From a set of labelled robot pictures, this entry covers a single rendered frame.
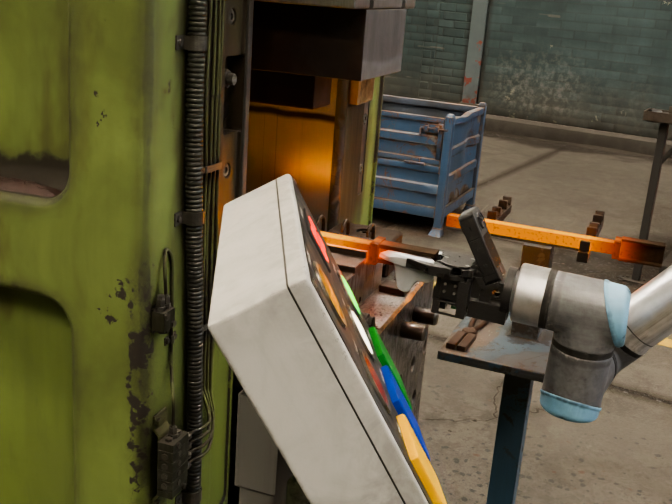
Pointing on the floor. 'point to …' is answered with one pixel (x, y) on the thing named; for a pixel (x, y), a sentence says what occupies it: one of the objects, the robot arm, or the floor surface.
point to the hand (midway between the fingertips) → (390, 250)
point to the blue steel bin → (428, 157)
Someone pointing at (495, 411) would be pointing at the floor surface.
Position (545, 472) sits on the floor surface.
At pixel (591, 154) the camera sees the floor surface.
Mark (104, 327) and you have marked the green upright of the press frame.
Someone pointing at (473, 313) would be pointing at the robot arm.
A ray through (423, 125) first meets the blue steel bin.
